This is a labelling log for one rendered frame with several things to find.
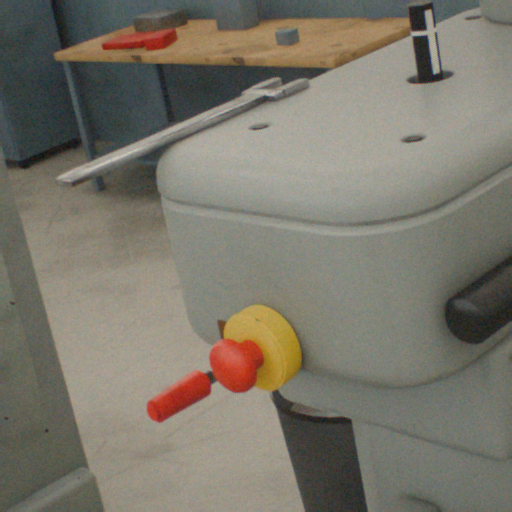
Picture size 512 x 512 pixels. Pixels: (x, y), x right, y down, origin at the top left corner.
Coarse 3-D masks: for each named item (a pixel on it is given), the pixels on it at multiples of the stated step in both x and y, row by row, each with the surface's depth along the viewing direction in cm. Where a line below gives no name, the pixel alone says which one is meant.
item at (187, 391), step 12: (192, 372) 96; (204, 372) 97; (180, 384) 94; (192, 384) 95; (204, 384) 95; (156, 396) 93; (168, 396) 93; (180, 396) 94; (192, 396) 94; (204, 396) 95; (156, 408) 93; (168, 408) 93; (180, 408) 94; (156, 420) 93
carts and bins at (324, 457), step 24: (288, 408) 340; (312, 408) 337; (288, 432) 321; (312, 432) 312; (336, 432) 308; (312, 456) 316; (336, 456) 312; (312, 480) 321; (336, 480) 315; (360, 480) 313; (312, 504) 327; (336, 504) 319; (360, 504) 317
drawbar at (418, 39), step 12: (420, 0) 95; (408, 12) 94; (420, 12) 93; (432, 12) 93; (420, 24) 93; (420, 36) 94; (420, 48) 94; (420, 60) 95; (420, 72) 95; (432, 72) 95
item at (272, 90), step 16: (272, 80) 102; (304, 80) 100; (240, 96) 98; (256, 96) 97; (272, 96) 97; (208, 112) 95; (224, 112) 95; (240, 112) 96; (176, 128) 93; (192, 128) 93; (144, 144) 90; (160, 144) 91; (96, 160) 88; (112, 160) 88; (128, 160) 89; (64, 176) 86; (80, 176) 86; (96, 176) 87
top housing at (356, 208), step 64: (384, 64) 103; (448, 64) 98; (256, 128) 91; (320, 128) 88; (384, 128) 85; (448, 128) 82; (192, 192) 87; (256, 192) 82; (320, 192) 78; (384, 192) 76; (448, 192) 78; (192, 256) 89; (256, 256) 84; (320, 256) 80; (384, 256) 78; (448, 256) 79; (192, 320) 93; (320, 320) 82; (384, 320) 79; (384, 384) 82
